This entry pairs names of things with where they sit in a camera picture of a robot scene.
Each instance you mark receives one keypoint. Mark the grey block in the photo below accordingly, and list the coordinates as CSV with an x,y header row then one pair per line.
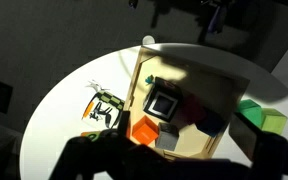
x,y
166,136

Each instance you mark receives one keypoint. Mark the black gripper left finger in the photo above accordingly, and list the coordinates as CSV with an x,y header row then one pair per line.
x,y
124,121

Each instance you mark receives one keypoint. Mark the block with black square image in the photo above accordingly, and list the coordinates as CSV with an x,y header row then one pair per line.
x,y
162,105

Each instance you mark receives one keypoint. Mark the light green block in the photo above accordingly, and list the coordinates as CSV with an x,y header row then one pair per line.
x,y
274,121

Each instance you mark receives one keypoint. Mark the light wooden tray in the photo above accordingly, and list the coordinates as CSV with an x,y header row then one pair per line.
x,y
200,83

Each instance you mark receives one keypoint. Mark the dark blue block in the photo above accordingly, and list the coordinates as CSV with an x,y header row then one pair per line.
x,y
210,125

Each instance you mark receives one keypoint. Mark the dark green block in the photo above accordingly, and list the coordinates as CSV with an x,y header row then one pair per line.
x,y
250,111

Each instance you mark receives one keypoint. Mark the orange block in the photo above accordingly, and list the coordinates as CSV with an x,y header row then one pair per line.
x,y
144,131

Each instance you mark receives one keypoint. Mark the yellow green number six block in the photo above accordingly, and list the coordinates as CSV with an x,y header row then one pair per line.
x,y
91,135

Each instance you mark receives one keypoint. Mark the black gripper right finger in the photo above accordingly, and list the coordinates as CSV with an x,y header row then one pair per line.
x,y
245,138

